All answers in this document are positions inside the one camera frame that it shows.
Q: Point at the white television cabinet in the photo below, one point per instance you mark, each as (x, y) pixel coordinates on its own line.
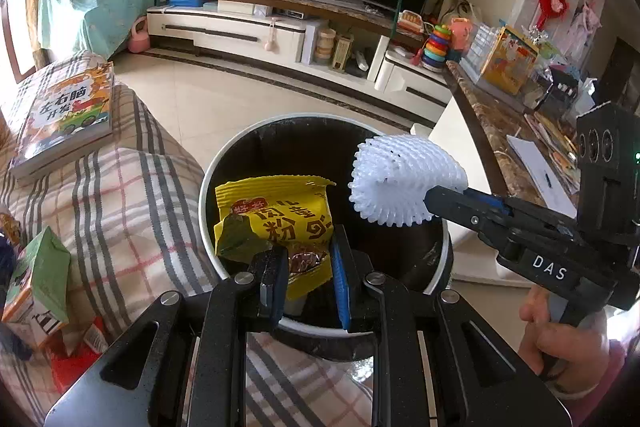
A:
(220, 29)

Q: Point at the person's right hand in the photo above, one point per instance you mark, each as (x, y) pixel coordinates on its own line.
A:
(560, 342)

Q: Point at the colourful children's book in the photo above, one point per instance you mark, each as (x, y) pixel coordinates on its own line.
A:
(60, 117)

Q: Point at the pink hanging spoon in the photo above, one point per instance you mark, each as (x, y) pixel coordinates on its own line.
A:
(272, 39)

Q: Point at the orange toy bus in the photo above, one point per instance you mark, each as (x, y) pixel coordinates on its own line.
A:
(411, 23)

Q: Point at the white notepad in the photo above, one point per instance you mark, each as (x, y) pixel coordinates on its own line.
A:
(540, 172)

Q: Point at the plaid blanket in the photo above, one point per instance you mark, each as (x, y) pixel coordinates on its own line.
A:
(140, 217)

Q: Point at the marble counter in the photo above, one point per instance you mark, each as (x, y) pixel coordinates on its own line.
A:
(490, 127)

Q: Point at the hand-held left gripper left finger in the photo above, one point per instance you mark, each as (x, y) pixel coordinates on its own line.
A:
(272, 289)

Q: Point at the wooden lattice toy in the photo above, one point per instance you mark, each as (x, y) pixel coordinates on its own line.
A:
(343, 54)

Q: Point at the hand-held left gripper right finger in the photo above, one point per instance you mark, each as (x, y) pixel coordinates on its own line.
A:
(341, 287)

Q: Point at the person's right forearm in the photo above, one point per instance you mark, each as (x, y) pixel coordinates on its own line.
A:
(600, 387)

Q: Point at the white foam fruit net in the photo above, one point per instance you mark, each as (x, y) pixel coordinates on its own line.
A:
(400, 179)

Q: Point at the yellow snack packet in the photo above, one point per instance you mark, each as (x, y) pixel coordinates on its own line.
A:
(270, 217)

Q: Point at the pink plastic toy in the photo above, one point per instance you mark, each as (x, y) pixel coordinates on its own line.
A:
(460, 37)

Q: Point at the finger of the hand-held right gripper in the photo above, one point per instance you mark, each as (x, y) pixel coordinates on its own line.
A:
(450, 209)
(530, 209)

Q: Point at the black desk organiser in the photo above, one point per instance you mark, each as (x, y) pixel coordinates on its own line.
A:
(557, 89)

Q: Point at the green carton box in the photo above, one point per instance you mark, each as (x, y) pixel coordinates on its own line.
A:
(40, 282)

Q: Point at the colourful picture box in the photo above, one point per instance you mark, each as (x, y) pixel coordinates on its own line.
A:
(507, 62)

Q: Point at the round wooden box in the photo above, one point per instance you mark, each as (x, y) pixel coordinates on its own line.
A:
(324, 47)

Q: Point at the white round bin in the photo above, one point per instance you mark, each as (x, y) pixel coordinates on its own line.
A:
(220, 187)

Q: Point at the red flat packet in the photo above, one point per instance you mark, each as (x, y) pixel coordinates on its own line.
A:
(70, 367)

